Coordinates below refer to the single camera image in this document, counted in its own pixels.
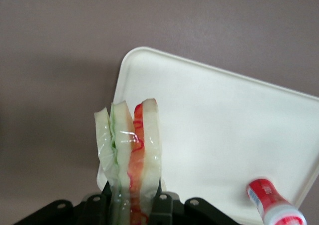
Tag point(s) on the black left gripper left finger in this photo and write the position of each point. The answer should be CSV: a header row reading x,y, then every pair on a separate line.
x,y
99,207

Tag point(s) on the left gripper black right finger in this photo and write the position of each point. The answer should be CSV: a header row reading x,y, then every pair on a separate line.
x,y
163,207

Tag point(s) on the plastic-wrapped sandwich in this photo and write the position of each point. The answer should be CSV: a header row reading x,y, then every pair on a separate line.
x,y
139,147

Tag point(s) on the beige plastic tray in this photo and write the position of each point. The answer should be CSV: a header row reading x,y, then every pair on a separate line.
x,y
224,125

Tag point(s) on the red-capped white drink bottle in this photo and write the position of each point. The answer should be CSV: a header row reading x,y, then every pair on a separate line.
x,y
271,200

